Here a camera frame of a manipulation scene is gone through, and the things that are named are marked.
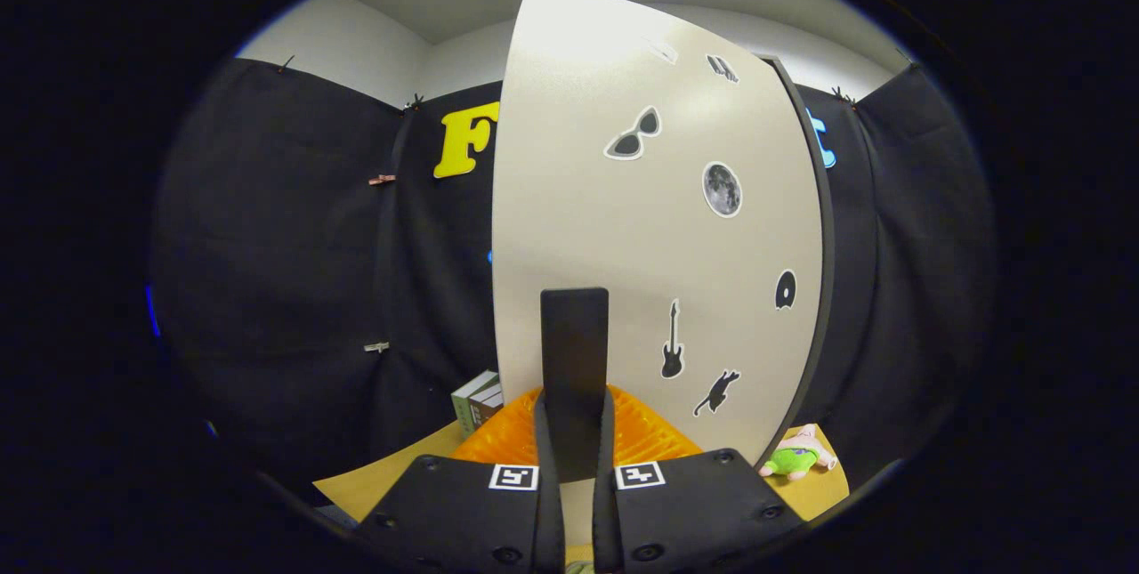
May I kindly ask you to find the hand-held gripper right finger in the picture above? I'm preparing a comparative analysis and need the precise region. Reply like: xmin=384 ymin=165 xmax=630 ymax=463
xmin=592 ymin=385 xmax=806 ymax=574

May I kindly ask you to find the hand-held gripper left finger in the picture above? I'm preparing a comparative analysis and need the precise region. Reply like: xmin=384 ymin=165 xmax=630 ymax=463
xmin=354 ymin=385 xmax=567 ymax=574

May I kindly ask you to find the black door handle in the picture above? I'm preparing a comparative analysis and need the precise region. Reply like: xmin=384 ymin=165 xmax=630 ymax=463
xmin=540 ymin=287 xmax=610 ymax=483

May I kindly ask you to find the green book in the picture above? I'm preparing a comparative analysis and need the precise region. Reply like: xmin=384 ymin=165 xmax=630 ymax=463
xmin=451 ymin=369 xmax=499 ymax=438

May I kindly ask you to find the green and pink plush toy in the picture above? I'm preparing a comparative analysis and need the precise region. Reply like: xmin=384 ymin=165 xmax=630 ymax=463
xmin=758 ymin=424 xmax=839 ymax=480

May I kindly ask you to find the dark grey cabinet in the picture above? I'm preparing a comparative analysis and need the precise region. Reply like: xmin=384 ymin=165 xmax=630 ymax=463
xmin=763 ymin=56 xmax=837 ymax=468

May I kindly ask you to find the black backdrop cloth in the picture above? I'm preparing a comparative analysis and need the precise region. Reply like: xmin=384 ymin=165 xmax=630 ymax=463
xmin=151 ymin=58 xmax=993 ymax=504

